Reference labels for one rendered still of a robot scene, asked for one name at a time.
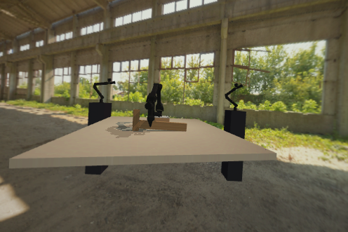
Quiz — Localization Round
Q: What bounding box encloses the brown wooden post with slot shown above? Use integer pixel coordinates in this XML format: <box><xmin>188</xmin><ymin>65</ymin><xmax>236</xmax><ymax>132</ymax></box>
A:
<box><xmin>132</xmin><ymin>109</ymin><xmax>140</xmax><ymax>131</ymax></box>

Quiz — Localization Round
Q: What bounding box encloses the light wooden board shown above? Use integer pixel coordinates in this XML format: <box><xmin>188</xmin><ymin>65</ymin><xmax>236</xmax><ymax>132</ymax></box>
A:
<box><xmin>139</xmin><ymin>120</ymin><xmax>187</xmax><ymax>131</ymax></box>

